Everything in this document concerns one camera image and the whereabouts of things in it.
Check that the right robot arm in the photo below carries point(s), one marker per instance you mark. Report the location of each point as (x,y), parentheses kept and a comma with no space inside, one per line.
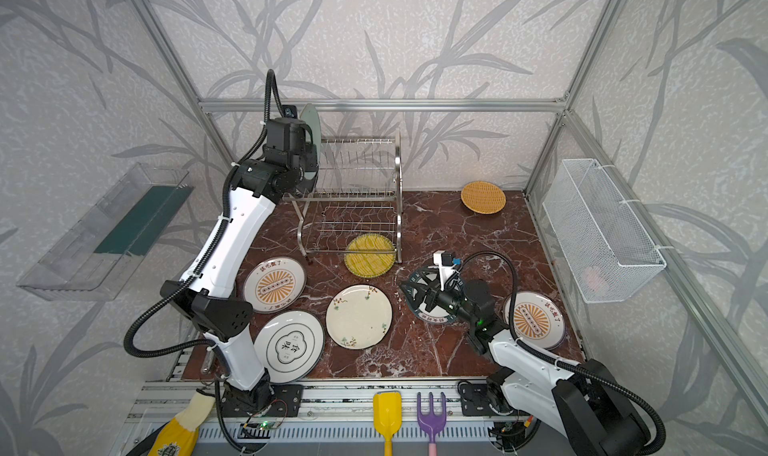
(582,401)

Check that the white plate black emblem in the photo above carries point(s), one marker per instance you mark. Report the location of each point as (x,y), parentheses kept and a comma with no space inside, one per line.
(290,345)

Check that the green rim white plate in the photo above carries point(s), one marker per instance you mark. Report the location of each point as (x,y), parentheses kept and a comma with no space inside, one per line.
(434,315)

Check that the left orange sunburst plate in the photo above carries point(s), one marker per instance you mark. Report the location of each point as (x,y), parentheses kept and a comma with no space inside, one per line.
(275,284)

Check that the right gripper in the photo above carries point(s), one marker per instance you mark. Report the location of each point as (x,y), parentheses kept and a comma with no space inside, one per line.
(437,294)

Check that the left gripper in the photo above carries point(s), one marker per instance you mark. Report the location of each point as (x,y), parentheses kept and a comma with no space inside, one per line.
(305,172)

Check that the orange woven plate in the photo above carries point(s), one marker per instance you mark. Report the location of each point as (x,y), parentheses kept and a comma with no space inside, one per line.
(483,197)

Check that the clear plastic wall shelf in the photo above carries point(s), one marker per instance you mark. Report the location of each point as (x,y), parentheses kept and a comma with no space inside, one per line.
(94,260)

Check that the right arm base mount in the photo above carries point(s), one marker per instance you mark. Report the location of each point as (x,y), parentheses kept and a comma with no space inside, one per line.
(477,400)

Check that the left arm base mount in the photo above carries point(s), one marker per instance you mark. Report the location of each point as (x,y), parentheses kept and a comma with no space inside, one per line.
(273,401)

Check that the steel dish rack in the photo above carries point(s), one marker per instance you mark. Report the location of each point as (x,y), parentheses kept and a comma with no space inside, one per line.
(357,204)

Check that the right orange sunburst plate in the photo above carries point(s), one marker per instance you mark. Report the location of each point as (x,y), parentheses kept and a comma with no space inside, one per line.
(538,320)

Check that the yellow toy shovel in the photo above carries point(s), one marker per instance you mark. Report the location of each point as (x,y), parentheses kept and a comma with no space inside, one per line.
(387,409)

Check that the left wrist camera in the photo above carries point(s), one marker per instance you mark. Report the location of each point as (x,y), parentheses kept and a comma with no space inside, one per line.
(290,111)

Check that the purple toy fork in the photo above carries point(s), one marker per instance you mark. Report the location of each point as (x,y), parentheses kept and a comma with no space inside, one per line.
(430,422)

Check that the light green flower plate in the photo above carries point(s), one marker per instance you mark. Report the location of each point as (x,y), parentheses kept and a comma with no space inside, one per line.
(310,116)

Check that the yellow green woven plate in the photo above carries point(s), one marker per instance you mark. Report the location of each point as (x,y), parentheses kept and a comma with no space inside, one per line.
(370,255)

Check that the orange sunburst plate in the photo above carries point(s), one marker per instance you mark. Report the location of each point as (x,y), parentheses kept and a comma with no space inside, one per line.
(275,284)
(538,320)

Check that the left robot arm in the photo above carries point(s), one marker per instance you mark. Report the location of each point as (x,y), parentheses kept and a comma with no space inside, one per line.
(205,293)

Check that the white wire mesh basket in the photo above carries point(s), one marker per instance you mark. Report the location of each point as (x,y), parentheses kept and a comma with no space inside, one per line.
(609,252)

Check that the yellow banana toy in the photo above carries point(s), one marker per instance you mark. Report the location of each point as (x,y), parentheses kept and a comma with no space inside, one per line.
(179,436)

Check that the cream floral plate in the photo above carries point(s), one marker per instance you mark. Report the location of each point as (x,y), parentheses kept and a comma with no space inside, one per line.
(359,317)

